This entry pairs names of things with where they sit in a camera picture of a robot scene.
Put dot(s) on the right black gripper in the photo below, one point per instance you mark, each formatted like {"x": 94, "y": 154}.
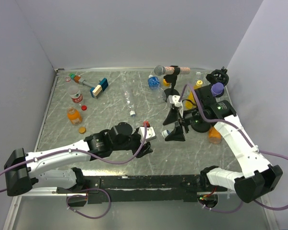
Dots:
{"x": 177, "y": 134}

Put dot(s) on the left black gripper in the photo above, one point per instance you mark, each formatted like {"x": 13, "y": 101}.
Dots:
{"x": 145, "y": 149}

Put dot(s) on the orange bottle cap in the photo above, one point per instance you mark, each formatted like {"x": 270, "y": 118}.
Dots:
{"x": 82, "y": 130}

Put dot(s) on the orange bottle with barcode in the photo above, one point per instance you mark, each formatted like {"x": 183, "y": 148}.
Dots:
{"x": 74, "y": 116}

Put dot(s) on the red label water bottle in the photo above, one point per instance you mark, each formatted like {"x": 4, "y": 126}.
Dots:
{"x": 75, "y": 94}

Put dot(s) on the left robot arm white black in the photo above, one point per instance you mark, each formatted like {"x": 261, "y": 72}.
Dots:
{"x": 25, "y": 171}

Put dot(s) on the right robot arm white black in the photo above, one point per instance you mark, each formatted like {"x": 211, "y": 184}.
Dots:
{"x": 257, "y": 177}

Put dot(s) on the yellow juice bottle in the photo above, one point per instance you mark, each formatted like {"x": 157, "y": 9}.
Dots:
{"x": 190, "y": 102}

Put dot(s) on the blue label water bottle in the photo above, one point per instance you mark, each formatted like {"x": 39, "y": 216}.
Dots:
{"x": 155, "y": 86}

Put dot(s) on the orange bottle lying right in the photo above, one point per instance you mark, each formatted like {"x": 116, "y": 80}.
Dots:
{"x": 214, "y": 136}

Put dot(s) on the clear bottle back right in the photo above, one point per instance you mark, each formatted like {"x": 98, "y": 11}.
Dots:
{"x": 199, "y": 78}

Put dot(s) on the small yellow toy piece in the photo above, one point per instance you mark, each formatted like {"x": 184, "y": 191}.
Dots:
{"x": 165, "y": 83}

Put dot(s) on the purple microphone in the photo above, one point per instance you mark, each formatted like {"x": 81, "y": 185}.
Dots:
{"x": 217, "y": 89}

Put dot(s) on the glitter pink microphone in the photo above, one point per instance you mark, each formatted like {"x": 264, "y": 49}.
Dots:
{"x": 171, "y": 70}

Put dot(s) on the black empty clip stand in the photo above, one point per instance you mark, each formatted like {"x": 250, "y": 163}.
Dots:
{"x": 218, "y": 75}

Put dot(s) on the toy brick hammer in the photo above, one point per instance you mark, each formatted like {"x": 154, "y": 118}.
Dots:
{"x": 95, "y": 91}

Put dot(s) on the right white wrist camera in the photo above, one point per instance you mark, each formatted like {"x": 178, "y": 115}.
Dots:
{"x": 173, "y": 100}

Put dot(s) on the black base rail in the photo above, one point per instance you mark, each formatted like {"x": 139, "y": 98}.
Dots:
{"x": 136, "y": 188}

